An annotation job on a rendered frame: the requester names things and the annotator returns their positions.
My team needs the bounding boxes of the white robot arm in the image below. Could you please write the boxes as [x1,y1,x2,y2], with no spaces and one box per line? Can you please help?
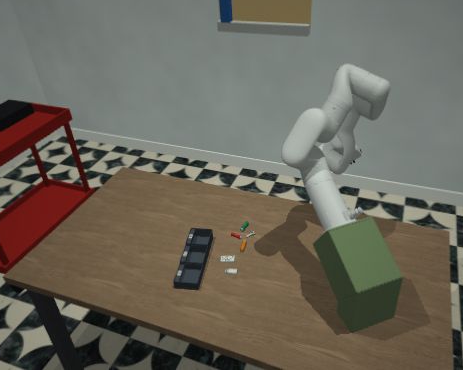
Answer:
[281,64,390,236]

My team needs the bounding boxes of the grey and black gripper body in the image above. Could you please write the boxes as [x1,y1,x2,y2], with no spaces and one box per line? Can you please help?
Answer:
[351,144,362,162]

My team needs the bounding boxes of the white domino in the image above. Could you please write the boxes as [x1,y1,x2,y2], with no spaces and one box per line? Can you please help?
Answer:
[220,256,235,263]

